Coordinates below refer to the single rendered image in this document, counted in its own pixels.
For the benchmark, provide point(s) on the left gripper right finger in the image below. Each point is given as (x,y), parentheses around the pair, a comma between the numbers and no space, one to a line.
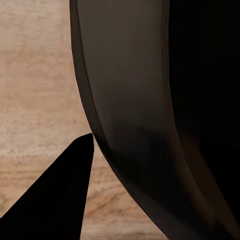
(223,160)

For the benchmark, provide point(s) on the cauldron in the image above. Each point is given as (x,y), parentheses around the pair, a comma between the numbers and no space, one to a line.
(153,76)

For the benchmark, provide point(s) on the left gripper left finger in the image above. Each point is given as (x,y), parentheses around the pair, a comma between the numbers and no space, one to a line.
(53,207)

